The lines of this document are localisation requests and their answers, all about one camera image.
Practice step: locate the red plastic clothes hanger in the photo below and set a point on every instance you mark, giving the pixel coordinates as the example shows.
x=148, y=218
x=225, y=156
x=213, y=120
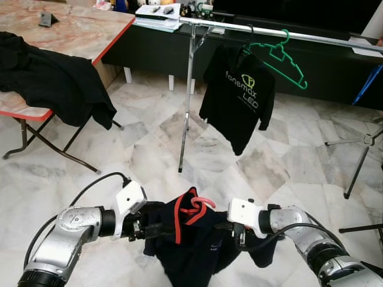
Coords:
x=203, y=202

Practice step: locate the dark shirt with red trim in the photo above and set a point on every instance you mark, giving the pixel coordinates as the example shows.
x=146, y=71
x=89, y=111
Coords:
x=197, y=257

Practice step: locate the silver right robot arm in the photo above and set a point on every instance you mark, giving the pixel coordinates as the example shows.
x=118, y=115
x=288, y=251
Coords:
x=299, y=221

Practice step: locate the green plastic clothes hanger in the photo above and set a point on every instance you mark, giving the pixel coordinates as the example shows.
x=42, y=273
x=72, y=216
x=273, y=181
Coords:
x=304, y=85

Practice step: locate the blue plastic clothes hanger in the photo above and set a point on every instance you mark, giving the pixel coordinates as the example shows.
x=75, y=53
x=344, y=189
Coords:
x=366, y=86

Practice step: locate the black clothes hanger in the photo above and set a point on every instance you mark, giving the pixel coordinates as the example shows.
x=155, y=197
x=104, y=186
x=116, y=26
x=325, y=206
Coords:
x=252, y=33

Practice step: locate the silver metal clothes rack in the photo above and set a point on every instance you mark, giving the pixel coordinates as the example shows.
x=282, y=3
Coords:
x=188, y=89

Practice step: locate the black fonemax LED shirt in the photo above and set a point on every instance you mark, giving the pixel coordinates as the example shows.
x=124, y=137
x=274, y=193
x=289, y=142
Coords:
x=236, y=101

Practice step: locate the light wooden cabinet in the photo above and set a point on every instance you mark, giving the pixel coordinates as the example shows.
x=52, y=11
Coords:
x=108, y=73

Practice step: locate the black TV cabinet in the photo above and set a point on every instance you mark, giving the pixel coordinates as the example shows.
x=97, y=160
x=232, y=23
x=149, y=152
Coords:
x=149, y=54

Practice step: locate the plain black shirt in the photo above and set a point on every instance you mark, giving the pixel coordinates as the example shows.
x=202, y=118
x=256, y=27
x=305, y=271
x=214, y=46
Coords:
x=48, y=78

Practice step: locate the stack of white papers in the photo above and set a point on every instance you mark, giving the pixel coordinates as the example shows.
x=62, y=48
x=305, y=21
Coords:
x=157, y=21

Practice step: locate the marble top folding table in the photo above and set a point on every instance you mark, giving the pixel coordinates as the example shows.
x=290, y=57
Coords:
x=72, y=24

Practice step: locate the white paper sheet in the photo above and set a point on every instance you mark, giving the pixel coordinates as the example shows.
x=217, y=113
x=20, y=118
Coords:
x=366, y=48

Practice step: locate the small black phone stand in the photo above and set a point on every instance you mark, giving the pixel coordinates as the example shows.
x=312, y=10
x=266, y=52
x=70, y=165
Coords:
x=48, y=19

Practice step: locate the black flat screen TV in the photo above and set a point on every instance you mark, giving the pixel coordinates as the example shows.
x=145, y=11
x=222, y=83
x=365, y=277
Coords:
x=299, y=15

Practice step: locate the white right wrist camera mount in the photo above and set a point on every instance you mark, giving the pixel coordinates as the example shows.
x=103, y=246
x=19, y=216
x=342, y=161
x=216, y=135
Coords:
x=245, y=210

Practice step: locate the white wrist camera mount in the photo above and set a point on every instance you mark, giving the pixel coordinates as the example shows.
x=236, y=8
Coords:
x=131, y=197
x=245, y=210

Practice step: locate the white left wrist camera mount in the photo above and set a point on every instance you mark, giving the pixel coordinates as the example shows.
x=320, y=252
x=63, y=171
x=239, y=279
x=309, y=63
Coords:
x=131, y=197

